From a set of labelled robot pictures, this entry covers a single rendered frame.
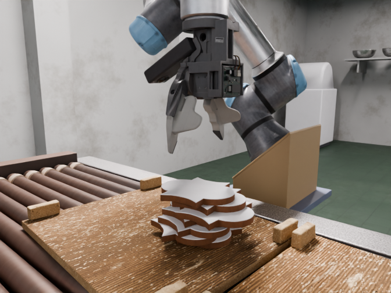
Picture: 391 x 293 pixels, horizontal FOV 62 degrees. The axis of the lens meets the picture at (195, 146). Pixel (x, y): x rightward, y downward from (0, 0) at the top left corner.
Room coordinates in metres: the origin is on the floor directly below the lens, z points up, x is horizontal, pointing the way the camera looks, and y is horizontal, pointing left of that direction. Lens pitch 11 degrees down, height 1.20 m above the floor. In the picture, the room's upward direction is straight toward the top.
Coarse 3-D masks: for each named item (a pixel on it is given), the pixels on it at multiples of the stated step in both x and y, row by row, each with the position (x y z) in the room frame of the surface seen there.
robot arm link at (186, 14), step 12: (180, 0) 0.53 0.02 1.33; (192, 0) 0.50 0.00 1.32; (204, 0) 0.50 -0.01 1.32; (216, 0) 0.50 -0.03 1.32; (228, 0) 0.52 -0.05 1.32; (180, 12) 0.53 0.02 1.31; (192, 12) 0.50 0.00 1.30; (204, 12) 0.50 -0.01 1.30; (216, 12) 0.50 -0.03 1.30; (228, 12) 0.52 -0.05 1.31
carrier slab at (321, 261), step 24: (312, 240) 0.52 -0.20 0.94; (288, 264) 0.44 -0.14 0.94; (312, 264) 0.44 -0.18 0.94; (336, 264) 0.44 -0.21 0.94; (360, 264) 0.44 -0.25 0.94; (384, 264) 0.44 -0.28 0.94; (240, 288) 0.38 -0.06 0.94; (264, 288) 0.38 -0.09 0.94; (288, 288) 0.38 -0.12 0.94; (312, 288) 0.38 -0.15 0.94; (336, 288) 0.38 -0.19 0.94; (360, 288) 0.38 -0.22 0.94; (384, 288) 0.38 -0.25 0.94
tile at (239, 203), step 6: (240, 192) 0.58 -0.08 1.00; (234, 198) 0.53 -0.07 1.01; (240, 198) 0.53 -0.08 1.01; (174, 204) 0.52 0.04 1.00; (180, 204) 0.52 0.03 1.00; (186, 204) 0.51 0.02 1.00; (228, 204) 0.50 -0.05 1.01; (234, 204) 0.50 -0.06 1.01; (240, 204) 0.50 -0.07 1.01; (198, 210) 0.50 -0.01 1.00; (204, 210) 0.49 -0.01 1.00; (210, 210) 0.49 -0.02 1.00; (216, 210) 0.50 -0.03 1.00; (222, 210) 0.49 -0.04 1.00; (228, 210) 0.49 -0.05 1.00; (234, 210) 0.50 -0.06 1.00
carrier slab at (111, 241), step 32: (128, 192) 0.76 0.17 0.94; (160, 192) 0.76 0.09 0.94; (32, 224) 0.58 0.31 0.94; (64, 224) 0.58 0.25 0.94; (96, 224) 0.58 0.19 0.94; (128, 224) 0.58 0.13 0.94; (256, 224) 0.58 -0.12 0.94; (64, 256) 0.46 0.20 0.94; (96, 256) 0.46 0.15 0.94; (128, 256) 0.46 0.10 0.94; (160, 256) 0.46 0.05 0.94; (192, 256) 0.46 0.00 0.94; (224, 256) 0.46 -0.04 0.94; (256, 256) 0.46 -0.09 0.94; (96, 288) 0.38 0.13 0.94; (128, 288) 0.38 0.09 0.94; (160, 288) 0.38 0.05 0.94; (192, 288) 0.38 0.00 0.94; (224, 288) 0.40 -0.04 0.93
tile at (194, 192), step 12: (180, 180) 0.59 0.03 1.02; (192, 180) 0.59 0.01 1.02; (204, 180) 0.59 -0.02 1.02; (168, 192) 0.52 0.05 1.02; (180, 192) 0.52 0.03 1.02; (192, 192) 0.52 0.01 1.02; (204, 192) 0.52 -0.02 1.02; (216, 192) 0.52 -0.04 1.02; (228, 192) 0.52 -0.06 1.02; (192, 204) 0.49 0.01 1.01; (204, 204) 0.50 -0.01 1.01; (216, 204) 0.49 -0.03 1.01
